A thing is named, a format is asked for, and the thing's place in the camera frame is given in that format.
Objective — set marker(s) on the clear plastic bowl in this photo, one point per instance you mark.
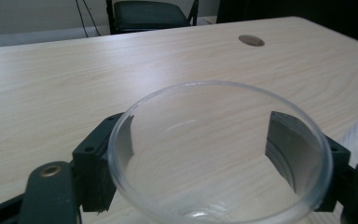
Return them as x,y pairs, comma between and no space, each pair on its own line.
199,186

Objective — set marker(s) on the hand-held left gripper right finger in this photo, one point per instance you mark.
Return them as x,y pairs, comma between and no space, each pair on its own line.
292,146

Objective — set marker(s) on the brown round table grommet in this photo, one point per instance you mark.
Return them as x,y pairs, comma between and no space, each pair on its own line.
251,40

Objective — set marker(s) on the black folding chair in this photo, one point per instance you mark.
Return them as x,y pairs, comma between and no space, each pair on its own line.
149,14

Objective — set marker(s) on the dark curtain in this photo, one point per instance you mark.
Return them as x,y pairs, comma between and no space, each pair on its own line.
307,12

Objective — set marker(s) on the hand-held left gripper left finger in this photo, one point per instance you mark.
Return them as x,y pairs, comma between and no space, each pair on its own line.
90,174

